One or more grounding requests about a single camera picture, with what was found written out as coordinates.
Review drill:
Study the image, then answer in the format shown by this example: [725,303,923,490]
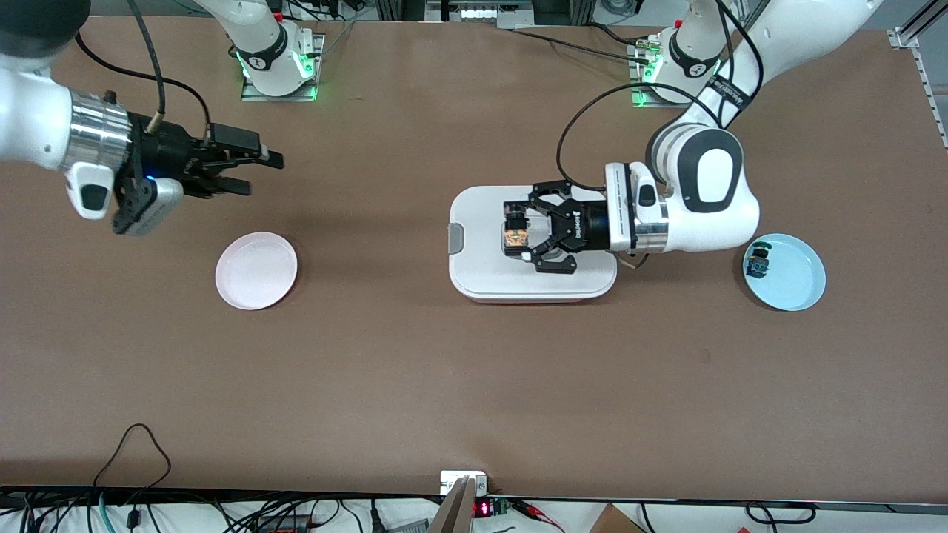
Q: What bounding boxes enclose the thin black looped cable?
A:
[94,423,173,489]

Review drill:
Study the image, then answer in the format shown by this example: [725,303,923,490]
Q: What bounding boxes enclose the white lunch box grey clips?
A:
[448,185,618,304]

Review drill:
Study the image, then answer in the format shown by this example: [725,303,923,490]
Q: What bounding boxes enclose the black cable on table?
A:
[511,24,652,58]

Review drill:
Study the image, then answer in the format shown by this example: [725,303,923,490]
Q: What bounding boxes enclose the metal equipment rack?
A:
[378,0,593,30]

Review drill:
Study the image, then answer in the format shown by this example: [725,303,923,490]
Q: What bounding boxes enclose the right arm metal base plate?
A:
[241,33,325,102]

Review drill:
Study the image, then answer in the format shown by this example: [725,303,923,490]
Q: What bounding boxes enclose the small white socket block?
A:
[440,471,490,495]

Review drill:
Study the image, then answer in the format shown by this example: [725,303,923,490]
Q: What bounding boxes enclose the aluminium frame rail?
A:
[887,0,948,152]

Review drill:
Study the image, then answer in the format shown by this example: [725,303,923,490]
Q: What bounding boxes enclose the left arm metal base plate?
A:
[630,41,710,109]

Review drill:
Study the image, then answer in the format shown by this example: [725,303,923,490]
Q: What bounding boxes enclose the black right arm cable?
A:
[74,0,216,145]

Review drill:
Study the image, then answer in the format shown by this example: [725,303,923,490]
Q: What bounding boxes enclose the pink round plate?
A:
[216,232,298,310]

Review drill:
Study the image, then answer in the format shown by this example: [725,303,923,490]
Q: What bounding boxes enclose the red clip lead wires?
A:
[511,500,565,532]

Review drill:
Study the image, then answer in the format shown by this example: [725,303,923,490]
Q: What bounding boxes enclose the brown cardboard box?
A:
[589,503,645,533]

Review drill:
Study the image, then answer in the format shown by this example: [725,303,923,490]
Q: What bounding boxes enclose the light blue round plate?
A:
[743,233,827,312]

